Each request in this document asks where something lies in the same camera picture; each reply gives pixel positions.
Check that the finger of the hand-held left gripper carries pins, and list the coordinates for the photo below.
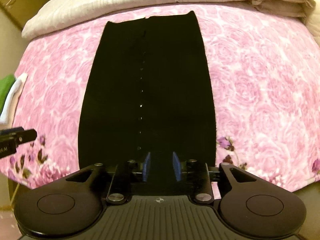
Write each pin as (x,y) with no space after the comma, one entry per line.
(26,136)
(13,130)

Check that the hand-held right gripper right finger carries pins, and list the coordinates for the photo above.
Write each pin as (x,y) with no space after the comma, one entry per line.
(176,167)

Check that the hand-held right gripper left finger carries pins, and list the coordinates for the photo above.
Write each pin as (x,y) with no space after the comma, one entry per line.
(147,167)

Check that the black buttoned garment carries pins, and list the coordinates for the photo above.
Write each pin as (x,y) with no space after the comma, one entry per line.
(150,85)

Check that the pink floral blanket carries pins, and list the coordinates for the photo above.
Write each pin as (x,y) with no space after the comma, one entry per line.
(262,100)

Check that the wooden wardrobe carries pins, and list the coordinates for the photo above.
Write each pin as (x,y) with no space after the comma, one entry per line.
(17,2)

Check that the beige striped folded quilt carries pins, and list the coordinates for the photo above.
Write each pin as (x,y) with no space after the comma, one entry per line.
(125,0)

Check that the white pillow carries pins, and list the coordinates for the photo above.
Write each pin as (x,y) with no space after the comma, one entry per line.
(314,27)

